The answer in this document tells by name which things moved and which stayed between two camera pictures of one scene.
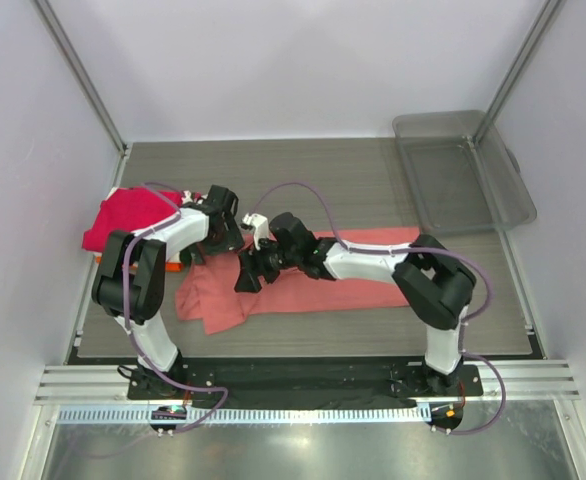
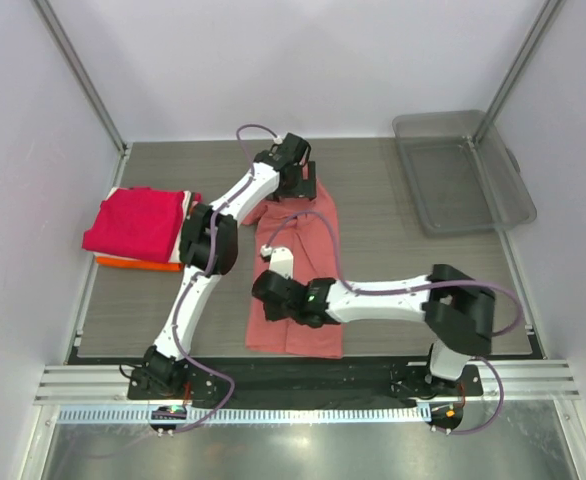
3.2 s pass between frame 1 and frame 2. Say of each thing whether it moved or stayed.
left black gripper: moved
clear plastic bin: stayed
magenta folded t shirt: stayed
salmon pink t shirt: moved
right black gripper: moved
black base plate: stayed
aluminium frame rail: stayed
